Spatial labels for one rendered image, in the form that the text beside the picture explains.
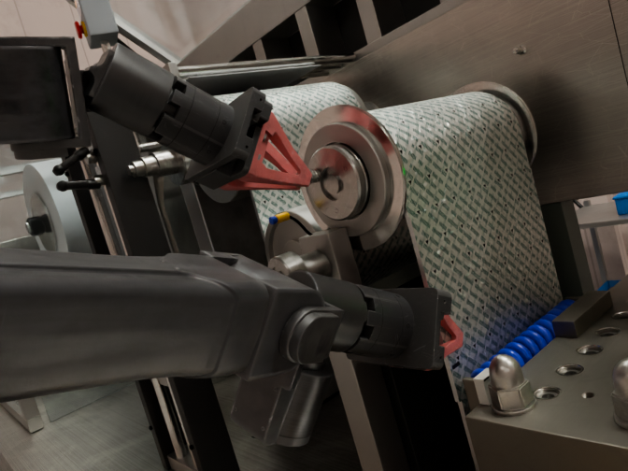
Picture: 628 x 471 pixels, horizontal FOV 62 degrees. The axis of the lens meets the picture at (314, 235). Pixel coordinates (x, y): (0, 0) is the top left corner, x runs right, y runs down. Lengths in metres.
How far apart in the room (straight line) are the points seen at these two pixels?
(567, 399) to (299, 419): 0.22
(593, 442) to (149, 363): 0.31
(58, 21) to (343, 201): 4.15
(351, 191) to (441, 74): 0.38
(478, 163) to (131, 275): 0.43
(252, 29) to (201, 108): 0.74
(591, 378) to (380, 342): 0.19
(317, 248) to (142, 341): 0.31
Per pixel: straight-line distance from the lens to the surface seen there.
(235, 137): 0.43
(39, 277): 0.22
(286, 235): 0.63
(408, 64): 0.88
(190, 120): 0.44
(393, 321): 0.43
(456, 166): 0.56
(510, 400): 0.47
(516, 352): 0.56
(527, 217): 0.66
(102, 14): 1.06
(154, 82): 0.44
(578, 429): 0.45
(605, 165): 0.75
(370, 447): 0.59
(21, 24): 4.43
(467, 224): 0.56
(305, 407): 0.41
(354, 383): 0.56
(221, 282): 0.28
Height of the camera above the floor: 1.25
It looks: 5 degrees down
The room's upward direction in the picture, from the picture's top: 16 degrees counter-clockwise
